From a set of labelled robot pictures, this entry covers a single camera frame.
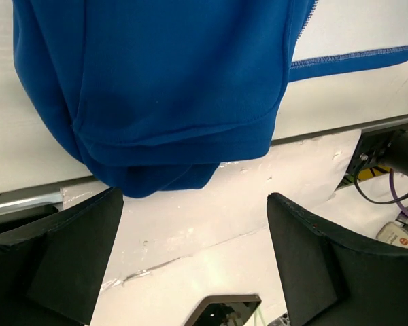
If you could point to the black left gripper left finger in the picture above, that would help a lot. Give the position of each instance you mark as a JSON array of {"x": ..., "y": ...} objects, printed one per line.
[{"x": 52, "y": 267}]

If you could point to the aluminium frame rail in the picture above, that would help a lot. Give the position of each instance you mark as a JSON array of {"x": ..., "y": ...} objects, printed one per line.
[{"x": 51, "y": 194}]

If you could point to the blue jacket white lining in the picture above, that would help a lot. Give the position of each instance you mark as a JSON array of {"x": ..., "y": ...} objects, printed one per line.
[{"x": 154, "y": 95}]

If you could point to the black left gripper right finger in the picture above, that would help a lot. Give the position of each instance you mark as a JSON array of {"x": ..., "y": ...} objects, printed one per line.
[{"x": 331, "y": 275}]

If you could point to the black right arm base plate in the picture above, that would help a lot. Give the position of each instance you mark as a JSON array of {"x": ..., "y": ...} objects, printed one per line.
[{"x": 370, "y": 147}]

